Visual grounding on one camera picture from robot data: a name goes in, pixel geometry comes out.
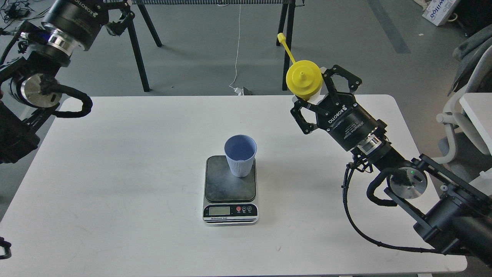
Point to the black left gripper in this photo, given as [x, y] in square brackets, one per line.
[83, 21]

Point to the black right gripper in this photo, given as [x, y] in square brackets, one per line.
[339, 114]

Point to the yellow squeeze bottle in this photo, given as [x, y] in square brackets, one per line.
[303, 78]

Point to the blue ribbed cup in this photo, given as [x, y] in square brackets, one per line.
[240, 152]

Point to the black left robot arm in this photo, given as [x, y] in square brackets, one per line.
[34, 56]

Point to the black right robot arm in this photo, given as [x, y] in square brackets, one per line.
[451, 215]

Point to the digital kitchen scale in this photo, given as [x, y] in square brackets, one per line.
[228, 200]

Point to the black trestle table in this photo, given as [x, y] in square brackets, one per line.
[229, 41]

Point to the white cardboard box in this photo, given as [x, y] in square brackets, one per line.
[438, 12]

